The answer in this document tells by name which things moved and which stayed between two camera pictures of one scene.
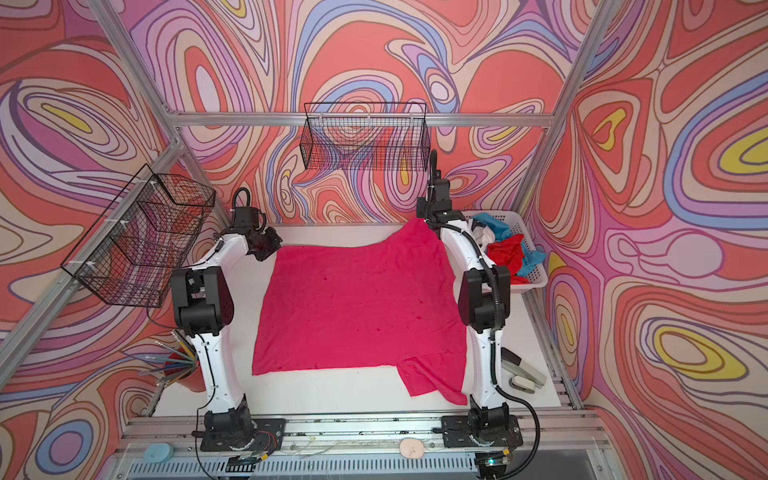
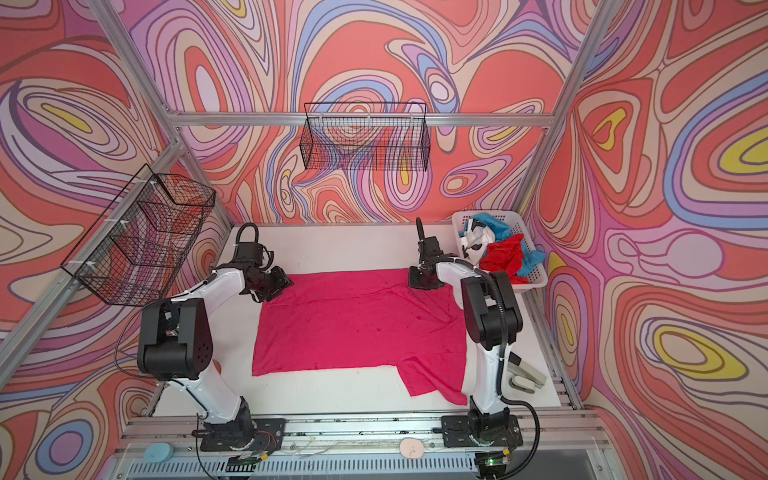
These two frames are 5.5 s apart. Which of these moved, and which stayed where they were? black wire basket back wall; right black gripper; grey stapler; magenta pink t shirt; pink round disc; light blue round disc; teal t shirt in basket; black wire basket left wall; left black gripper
Moved: right black gripper; left black gripper; magenta pink t shirt
Stayed: black wire basket back wall; light blue round disc; teal t shirt in basket; black wire basket left wall; pink round disc; grey stapler
